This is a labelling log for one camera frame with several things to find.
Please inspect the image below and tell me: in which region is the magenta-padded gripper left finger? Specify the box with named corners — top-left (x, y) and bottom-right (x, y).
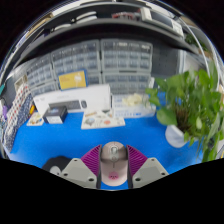
top-left (59, 144), bottom-right (103, 190)

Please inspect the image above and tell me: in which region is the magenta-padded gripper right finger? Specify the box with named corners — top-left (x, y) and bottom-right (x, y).
top-left (126, 144), bottom-right (170, 190)

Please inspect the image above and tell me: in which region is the pink computer mouse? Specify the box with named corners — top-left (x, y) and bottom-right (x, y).
top-left (100, 141), bottom-right (129, 187)

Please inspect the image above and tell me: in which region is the black round-eyed mouse pad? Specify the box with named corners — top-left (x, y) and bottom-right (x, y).
top-left (42, 155), bottom-right (72, 177)

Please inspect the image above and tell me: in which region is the large printed sticker sheet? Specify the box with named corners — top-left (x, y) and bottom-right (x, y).
top-left (80, 109), bottom-right (126, 130)

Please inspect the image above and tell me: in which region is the small black box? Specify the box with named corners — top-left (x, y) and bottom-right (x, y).
top-left (42, 105), bottom-right (69, 125)

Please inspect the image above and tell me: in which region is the white and blue tissue box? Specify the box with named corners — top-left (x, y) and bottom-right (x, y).
top-left (111, 93), bottom-right (158, 119)

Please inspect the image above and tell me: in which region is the small printed sticker sheet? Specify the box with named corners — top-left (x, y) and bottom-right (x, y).
top-left (26, 111), bottom-right (45, 127)

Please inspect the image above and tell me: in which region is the navy dotted cloth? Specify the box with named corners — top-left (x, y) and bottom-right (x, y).
top-left (3, 96), bottom-right (34, 153)

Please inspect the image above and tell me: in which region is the white keyboard packaging box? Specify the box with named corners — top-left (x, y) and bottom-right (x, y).
top-left (33, 83), bottom-right (112, 116)

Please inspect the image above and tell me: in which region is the green potted plant white pot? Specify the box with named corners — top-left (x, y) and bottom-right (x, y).
top-left (145, 59), bottom-right (224, 163)

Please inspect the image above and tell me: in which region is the white red-blue dotted cloth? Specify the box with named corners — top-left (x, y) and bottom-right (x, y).
top-left (4, 83), bottom-right (33, 134)

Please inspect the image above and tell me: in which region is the yellow card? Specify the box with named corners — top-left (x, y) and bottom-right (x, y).
top-left (58, 69), bottom-right (89, 91)

